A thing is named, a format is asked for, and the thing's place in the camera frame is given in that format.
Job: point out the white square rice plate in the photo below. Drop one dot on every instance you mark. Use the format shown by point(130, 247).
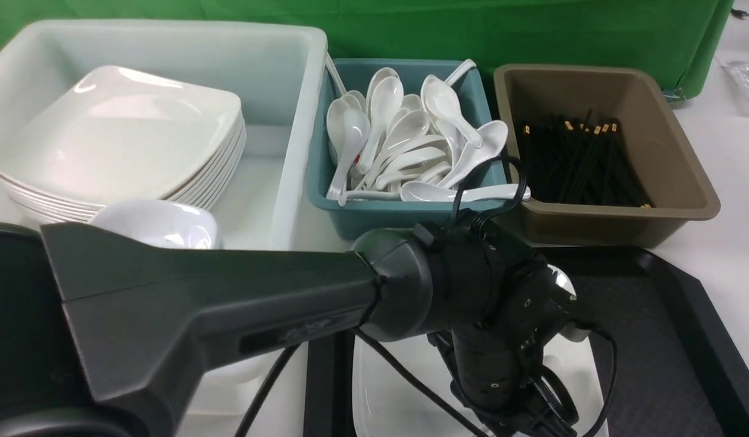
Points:
point(384, 404)

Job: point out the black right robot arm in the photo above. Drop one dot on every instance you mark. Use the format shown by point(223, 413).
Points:
point(102, 335)

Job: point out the white spoon across bin front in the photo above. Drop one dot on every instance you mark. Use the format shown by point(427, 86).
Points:
point(416, 191)

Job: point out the white spoon left side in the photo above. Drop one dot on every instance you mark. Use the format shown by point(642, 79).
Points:
point(357, 128)

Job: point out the white spoon upper middle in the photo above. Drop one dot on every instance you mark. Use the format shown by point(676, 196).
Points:
point(386, 99)

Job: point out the white spoon upper right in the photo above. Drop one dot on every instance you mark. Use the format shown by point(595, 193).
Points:
point(443, 102)

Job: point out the white spoon right leaning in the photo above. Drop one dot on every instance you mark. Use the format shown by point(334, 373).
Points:
point(464, 157)

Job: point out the large white plastic bin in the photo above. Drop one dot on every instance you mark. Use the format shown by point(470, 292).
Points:
point(278, 71)

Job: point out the pile of black chopsticks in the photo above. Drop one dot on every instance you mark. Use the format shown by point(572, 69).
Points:
point(580, 161)

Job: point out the stack of small white dishes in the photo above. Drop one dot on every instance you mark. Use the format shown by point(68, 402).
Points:
point(161, 223)

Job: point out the brown plastic chopstick bin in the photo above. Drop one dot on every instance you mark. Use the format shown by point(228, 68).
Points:
point(659, 151)

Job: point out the stack of white square plates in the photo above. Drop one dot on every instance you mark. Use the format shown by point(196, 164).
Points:
point(120, 135)

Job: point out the black serving tray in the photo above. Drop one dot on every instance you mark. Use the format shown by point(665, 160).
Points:
point(679, 373)

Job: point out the green backdrop cloth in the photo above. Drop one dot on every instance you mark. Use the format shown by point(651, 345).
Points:
point(673, 41)

